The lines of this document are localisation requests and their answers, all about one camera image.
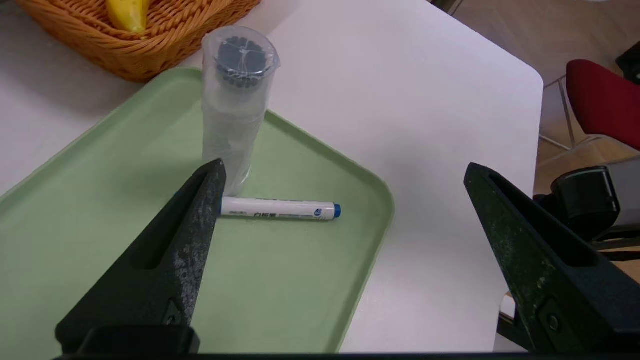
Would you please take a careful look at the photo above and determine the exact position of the red chair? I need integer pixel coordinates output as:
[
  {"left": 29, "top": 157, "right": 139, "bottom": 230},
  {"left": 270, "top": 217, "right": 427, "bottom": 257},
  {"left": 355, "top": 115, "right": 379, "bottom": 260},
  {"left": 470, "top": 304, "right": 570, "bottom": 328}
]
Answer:
[{"left": 566, "top": 59, "right": 640, "bottom": 151}]

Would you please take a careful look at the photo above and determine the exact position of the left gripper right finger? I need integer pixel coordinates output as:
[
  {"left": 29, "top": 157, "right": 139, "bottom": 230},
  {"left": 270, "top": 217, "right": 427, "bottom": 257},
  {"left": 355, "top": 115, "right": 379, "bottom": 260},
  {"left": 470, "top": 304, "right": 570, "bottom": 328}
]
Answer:
[{"left": 464, "top": 162, "right": 640, "bottom": 353}]

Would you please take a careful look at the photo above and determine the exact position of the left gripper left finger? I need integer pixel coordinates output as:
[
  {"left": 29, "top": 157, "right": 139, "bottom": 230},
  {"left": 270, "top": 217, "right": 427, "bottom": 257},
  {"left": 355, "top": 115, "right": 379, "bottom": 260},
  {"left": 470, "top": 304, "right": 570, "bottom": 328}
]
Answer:
[{"left": 55, "top": 158, "right": 227, "bottom": 353}]

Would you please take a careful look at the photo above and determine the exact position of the yellow banana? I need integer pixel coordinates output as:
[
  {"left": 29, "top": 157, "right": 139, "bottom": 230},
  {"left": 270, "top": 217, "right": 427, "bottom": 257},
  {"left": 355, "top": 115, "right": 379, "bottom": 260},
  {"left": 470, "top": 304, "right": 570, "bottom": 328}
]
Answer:
[{"left": 105, "top": 0, "right": 151, "bottom": 33}]

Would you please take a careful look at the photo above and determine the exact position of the white bottle with clear cap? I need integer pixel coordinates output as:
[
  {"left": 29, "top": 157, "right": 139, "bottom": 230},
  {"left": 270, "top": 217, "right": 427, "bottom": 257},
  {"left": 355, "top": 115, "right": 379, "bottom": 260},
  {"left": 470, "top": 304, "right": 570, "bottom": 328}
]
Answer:
[{"left": 201, "top": 26, "right": 281, "bottom": 197}]

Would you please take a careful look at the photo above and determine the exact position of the light green plastic tray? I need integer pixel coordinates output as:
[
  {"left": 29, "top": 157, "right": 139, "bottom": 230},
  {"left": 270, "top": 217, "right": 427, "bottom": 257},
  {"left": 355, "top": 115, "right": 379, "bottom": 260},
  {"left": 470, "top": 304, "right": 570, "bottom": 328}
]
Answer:
[{"left": 0, "top": 67, "right": 396, "bottom": 353}]

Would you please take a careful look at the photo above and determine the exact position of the white marker with blue cap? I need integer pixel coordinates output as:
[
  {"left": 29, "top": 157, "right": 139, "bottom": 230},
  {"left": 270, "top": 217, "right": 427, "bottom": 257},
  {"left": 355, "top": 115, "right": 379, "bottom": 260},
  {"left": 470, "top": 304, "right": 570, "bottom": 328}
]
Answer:
[{"left": 220, "top": 196, "right": 342, "bottom": 221}]

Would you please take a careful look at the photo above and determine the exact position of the orange wicker basket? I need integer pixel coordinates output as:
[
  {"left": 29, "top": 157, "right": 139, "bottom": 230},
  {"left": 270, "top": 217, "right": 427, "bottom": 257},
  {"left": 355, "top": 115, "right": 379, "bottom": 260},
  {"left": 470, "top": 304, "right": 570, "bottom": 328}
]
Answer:
[{"left": 15, "top": 0, "right": 263, "bottom": 83}]

